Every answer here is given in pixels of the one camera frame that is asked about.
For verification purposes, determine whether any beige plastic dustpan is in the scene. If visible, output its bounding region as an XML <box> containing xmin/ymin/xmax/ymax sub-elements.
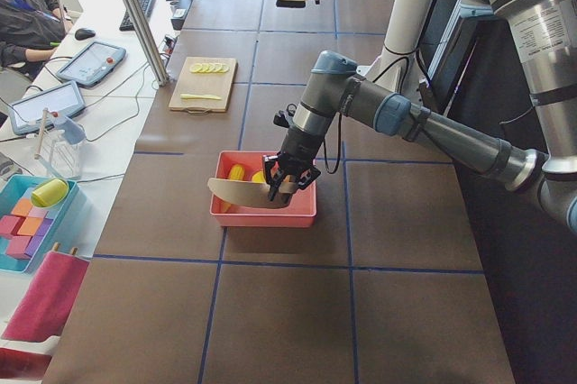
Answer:
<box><xmin>207</xmin><ymin>178</ymin><xmax>294</xmax><ymax>209</ymax></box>

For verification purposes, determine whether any yellow toy corn cob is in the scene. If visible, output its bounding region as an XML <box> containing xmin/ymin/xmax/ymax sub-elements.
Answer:
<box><xmin>220</xmin><ymin>163</ymin><xmax>245</xmax><ymax>213</ymax></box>

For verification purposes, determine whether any pink plastic bin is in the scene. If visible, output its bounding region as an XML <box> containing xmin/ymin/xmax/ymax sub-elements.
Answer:
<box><xmin>207</xmin><ymin>151</ymin><xmax>317</xmax><ymax>228</ymax></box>

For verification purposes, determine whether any lemon slice five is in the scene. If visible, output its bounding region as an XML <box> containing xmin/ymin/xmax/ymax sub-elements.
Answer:
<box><xmin>216</xmin><ymin>63</ymin><xmax>229</xmax><ymax>73</ymax></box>

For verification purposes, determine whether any wooden cutting board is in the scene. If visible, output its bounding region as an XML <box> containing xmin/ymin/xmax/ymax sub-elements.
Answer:
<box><xmin>169</xmin><ymin>57</ymin><xmax>237</xmax><ymax>114</ymax></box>

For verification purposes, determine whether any lemon slice one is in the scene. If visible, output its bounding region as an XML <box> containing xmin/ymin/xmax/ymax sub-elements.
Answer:
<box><xmin>189</xmin><ymin>63</ymin><xmax>204</xmax><ymax>73</ymax></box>

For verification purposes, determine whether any black computer keyboard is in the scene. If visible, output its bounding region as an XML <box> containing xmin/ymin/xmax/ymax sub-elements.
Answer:
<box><xmin>118</xmin><ymin>0</ymin><xmax>159</xmax><ymax>32</ymax></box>

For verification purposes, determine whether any upper teach pendant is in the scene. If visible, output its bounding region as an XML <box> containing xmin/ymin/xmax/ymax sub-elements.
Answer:
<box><xmin>56</xmin><ymin>41</ymin><xmax>126</xmax><ymax>88</ymax></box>

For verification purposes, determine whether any teach pendant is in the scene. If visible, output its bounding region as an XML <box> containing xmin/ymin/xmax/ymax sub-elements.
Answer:
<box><xmin>56</xmin><ymin>41</ymin><xmax>126</xmax><ymax>88</ymax></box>
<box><xmin>8</xmin><ymin>81</ymin><xmax>86</xmax><ymax>135</ymax></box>

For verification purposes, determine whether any lower teach pendant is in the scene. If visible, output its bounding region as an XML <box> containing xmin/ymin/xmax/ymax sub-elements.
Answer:
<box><xmin>8</xmin><ymin>81</ymin><xmax>86</xmax><ymax>135</ymax></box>

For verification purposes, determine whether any black computer mouse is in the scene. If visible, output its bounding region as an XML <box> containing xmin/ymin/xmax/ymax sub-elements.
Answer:
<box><xmin>74</xmin><ymin>28</ymin><xmax>96</xmax><ymax>41</ymax></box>

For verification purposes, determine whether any yellow cup in box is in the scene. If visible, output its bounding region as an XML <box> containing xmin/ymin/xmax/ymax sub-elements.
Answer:
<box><xmin>31</xmin><ymin>178</ymin><xmax>69</xmax><ymax>208</ymax></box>

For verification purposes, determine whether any light blue storage box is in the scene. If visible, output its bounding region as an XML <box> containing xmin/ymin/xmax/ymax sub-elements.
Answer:
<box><xmin>1</xmin><ymin>175</ymin><xmax>81</xmax><ymax>273</ymax></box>

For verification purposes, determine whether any pink rolled cloth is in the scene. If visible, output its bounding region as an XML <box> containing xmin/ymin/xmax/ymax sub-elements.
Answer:
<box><xmin>2</xmin><ymin>251</ymin><xmax>89</xmax><ymax>343</ymax></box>

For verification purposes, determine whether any seated person in black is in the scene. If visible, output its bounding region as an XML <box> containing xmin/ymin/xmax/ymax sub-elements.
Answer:
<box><xmin>1</xmin><ymin>0</ymin><xmax>73</xmax><ymax>78</ymax></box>

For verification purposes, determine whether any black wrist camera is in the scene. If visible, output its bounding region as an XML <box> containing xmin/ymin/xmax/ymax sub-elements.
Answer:
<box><xmin>273</xmin><ymin>103</ymin><xmax>298</xmax><ymax>129</ymax></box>

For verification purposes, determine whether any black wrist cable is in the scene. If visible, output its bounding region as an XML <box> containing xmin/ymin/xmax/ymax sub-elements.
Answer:
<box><xmin>315</xmin><ymin>111</ymin><xmax>346</xmax><ymax>175</ymax></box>

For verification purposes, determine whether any white central pedestal column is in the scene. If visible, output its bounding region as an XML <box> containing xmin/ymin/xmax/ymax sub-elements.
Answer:
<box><xmin>366</xmin><ymin>0</ymin><xmax>433</xmax><ymax>92</ymax></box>

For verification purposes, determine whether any aluminium frame post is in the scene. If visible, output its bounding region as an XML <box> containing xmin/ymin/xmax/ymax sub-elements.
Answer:
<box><xmin>123</xmin><ymin>0</ymin><xmax>169</xmax><ymax>87</ymax></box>

